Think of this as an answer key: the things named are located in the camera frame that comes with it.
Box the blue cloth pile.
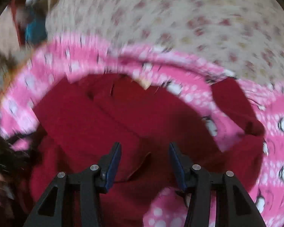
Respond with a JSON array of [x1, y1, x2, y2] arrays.
[[24, 16, 47, 45]]

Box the dark red fleece garment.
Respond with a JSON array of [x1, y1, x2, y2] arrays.
[[29, 74, 265, 226]]

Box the pink penguin blanket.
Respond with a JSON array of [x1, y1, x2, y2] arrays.
[[0, 34, 284, 226]]

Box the floral beige bed sheet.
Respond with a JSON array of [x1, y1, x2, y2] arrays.
[[46, 0, 284, 83]]

